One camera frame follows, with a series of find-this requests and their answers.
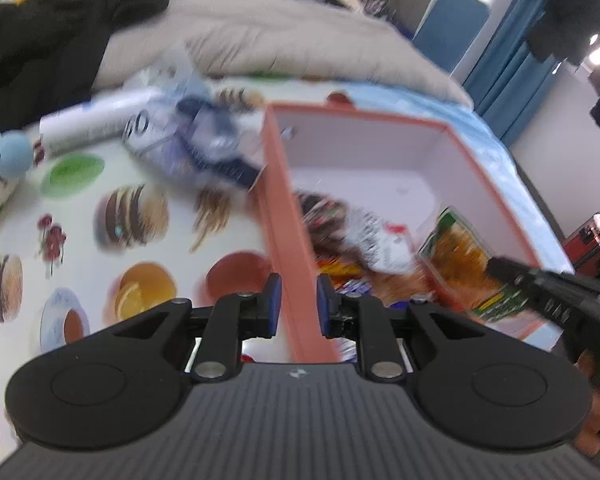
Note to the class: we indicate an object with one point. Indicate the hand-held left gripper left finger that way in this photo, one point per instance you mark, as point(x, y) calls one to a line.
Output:
point(274, 306)

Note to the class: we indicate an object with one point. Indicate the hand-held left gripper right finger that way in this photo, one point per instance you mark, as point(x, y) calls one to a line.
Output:
point(324, 306)

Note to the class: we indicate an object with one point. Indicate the blue chair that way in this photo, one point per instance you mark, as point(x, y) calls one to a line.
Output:
point(450, 30)

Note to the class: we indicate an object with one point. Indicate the white cylindrical tube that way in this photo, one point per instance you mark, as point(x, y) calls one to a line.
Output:
point(90, 120)

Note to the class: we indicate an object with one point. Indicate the clear plastic bag navy print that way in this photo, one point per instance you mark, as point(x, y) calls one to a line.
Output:
point(200, 150)

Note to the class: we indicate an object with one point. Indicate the red equipment case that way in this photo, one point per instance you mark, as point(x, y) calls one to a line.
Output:
point(587, 250)

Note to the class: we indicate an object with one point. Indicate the green orange snack packet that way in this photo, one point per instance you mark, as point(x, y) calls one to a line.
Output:
point(460, 265)

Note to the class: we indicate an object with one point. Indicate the grey duvet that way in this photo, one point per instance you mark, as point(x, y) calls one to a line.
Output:
point(280, 35)

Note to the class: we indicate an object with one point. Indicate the white snack packet black print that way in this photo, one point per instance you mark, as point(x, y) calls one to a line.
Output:
point(380, 240)

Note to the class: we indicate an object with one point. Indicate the person's right hand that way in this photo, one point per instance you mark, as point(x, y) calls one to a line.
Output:
point(597, 410)

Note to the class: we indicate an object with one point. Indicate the dark brown snack packet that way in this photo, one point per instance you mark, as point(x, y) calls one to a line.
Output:
point(325, 215)

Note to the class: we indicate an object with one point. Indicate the blue curtain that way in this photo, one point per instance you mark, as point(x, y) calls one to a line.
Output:
point(510, 70)

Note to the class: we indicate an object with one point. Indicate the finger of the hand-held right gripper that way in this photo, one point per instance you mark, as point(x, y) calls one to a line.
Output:
point(510, 271)

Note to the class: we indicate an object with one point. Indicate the black jacket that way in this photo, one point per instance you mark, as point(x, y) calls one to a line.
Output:
point(55, 35)

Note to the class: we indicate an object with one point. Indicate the white and blue plush toy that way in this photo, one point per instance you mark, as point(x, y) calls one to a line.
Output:
point(0, 180)

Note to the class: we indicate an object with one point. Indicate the orange cardboard box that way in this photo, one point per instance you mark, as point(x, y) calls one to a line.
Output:
point(370, 185)

